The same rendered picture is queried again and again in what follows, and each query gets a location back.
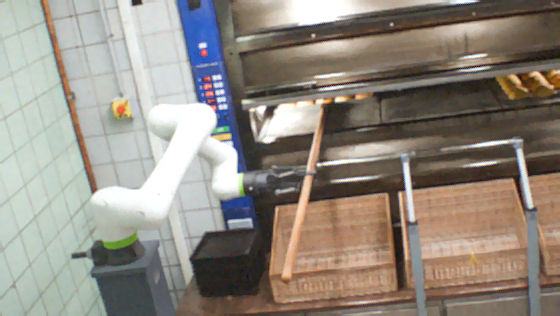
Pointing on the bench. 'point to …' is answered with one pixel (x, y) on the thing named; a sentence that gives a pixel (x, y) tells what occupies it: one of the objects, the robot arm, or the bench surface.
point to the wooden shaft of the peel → (302, 204)
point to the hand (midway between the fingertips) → (307, 177)
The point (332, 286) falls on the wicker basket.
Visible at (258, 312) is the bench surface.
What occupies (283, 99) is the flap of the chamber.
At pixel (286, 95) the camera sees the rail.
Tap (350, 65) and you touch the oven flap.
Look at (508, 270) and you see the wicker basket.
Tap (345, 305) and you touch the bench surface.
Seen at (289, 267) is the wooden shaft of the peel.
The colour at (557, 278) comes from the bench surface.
